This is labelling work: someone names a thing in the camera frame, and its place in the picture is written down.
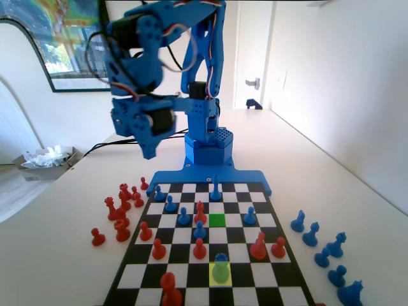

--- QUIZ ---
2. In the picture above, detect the blue chess queen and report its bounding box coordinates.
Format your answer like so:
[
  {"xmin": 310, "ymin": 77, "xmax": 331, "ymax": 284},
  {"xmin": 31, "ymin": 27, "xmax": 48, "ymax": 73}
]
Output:
[{"xmin": 326, "ymin": 232, "xmax": 347, "ymax": 258}]

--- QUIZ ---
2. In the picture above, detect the large blue piece front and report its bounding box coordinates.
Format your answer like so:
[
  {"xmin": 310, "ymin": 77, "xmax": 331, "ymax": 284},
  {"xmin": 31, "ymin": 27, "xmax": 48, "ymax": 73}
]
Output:
[{"xmin": 209, "ymin": 173, "xmax": 223, "ymax": 201}]

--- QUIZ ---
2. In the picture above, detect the black white chessboard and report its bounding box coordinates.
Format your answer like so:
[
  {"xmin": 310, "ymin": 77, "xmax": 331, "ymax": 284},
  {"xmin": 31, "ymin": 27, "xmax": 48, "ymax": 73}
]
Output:
[{"xmin": 101, "ymin": 181, "xmax": 316, "ymax": 306}]

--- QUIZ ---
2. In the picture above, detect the blue chess knight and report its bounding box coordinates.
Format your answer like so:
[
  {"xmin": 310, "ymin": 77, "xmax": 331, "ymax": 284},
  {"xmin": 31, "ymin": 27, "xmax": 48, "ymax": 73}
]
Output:
[{"xmin": 290, "ymin": 209, "xmax": 306, "ymax": 233}]

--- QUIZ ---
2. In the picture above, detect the grey cardboard box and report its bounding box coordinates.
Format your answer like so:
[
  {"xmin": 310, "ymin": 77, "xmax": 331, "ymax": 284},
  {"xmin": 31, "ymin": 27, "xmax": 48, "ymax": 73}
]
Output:
[{"xmin": 12, "ymin": 145, "xmax": 81, "ymax": 183}]

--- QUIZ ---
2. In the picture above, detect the crumpled white plastic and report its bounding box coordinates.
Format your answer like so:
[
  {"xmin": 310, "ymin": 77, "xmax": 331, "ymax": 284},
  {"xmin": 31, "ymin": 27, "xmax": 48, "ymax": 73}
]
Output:
[{"xmin": 20, "ymin": 145, "xmax": 73, "ymax": 170}]

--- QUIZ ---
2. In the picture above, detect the blue board mount plate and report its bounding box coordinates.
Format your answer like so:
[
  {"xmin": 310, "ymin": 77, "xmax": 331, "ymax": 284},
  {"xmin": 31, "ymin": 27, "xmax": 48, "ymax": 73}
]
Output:
[{"xmin": 145, "ymin": 162, "xmax": 273, "ymax": 197}]

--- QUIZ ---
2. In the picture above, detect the black table cable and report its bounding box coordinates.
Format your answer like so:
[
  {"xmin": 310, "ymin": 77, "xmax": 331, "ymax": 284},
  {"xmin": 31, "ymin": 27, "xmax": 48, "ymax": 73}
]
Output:
[{"xmin": 83, "ymin": 127, "xmax": 189, "ymax": 157}]

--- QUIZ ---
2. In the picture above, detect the white door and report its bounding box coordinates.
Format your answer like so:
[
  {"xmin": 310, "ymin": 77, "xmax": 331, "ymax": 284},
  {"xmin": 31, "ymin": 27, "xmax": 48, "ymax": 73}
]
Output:
[{"xmin": 233, "ymin": 0, "xmax": 275, "ymax": 109}]

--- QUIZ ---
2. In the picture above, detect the black framed poster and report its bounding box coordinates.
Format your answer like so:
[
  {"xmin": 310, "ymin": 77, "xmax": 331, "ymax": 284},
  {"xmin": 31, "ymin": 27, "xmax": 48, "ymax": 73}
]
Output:
[{"xmin": 0, "ymin": 0, "xmax": 112, "ymax": 94}]

